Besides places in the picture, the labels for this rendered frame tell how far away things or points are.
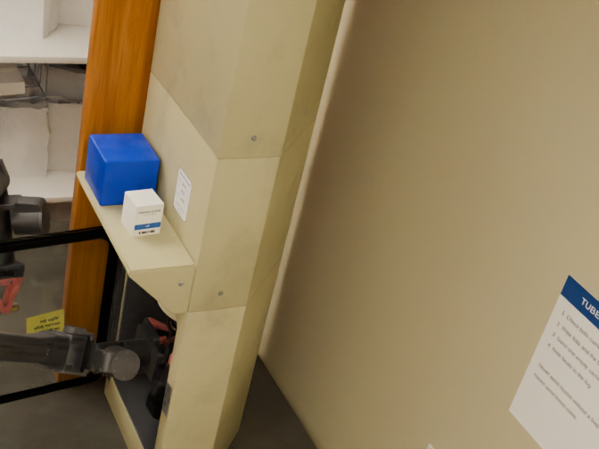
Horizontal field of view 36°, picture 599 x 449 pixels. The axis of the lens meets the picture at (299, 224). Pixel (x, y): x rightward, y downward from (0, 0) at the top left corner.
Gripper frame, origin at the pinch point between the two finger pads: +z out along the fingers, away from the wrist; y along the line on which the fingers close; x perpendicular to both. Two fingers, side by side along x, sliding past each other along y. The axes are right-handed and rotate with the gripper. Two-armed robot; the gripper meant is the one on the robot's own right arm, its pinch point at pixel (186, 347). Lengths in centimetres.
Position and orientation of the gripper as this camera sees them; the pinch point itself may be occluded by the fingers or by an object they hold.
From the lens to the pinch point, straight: 188.9
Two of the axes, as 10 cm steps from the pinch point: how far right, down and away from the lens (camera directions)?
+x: -2.7, 8.5, 4.5
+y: -4.8, -5.3, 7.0
